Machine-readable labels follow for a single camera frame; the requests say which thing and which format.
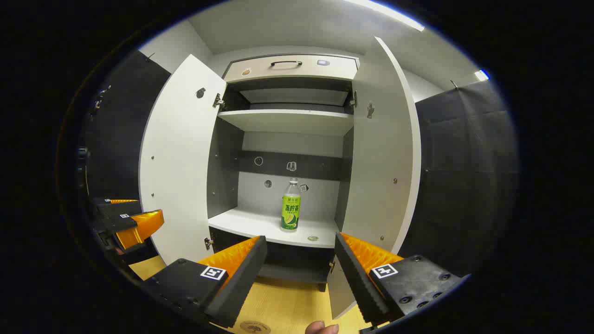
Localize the grey and white cabinet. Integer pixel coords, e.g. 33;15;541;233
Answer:
206;52;360;293

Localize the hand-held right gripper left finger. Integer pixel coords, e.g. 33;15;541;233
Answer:
142;236;268;329

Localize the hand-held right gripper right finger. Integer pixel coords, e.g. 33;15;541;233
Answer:
334;232;470;325

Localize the round wooden coaster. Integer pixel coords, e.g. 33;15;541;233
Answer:
240;320;272;334

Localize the green label bottle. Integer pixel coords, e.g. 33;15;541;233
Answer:
280;178;301;232

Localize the long ceiling strip light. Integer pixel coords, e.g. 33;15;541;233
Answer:
343;0;425;32

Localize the black backdrop cloth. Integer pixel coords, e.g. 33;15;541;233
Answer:
81;49;172;279
399;79;520;279

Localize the white cabinet door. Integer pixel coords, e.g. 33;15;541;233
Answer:
327;36;422;320
139;54;228;265

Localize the beige drawer with black handle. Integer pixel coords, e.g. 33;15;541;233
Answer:
224;55;359;83

